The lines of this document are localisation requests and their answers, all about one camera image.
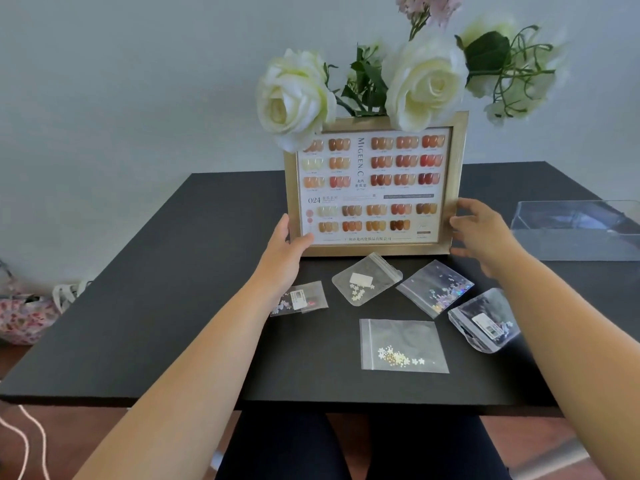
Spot grey metal chair leg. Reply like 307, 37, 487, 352
519, 437, 589, 480

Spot person's right forearm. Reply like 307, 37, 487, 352
479, 247, 640, 480

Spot person's legs in black trousers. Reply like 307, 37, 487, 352
214, 409, 513, 480

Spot clear bag of glitter stars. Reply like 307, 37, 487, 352
395, 260, 475, 320

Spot person's left forearm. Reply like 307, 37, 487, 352
72, 279, 297, 480

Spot clear bag of white flowers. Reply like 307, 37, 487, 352
331, 252, 404, 307

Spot gold framed nail colour chart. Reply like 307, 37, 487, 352
283, 111, 470, 258

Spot clear bag of gold flowers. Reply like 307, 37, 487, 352
358, 318, 450, 374

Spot person's left hand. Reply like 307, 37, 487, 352
249, 214, 316, 296

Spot white bag straps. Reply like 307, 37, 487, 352
51, 280, 94, 315

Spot green artificial leaf stems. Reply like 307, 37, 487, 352
322, 44, 392, 118

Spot person's right hand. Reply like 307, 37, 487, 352
448, 197, 522, 281

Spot clear acrylic box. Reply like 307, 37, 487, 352
509, 199, 640, 262

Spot white artificial rose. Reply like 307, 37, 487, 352
383, 32, 470, 133
255, 48, 339, 153
457, 14, 572, 126

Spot white cable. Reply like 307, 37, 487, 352
0, 404, 52, 480

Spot pink floral fabric bag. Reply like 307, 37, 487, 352
0, 262, 62, 346

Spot small bag with red charm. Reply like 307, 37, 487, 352
269, 281, 330, 318

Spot green leaf with tendrils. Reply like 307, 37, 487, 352
454, 25, 557, 103

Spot pink artificial blossom sprig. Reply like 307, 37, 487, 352
395, 0, 467, 41

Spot thick clear bag white label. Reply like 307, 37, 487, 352
447, 288, 522, 354

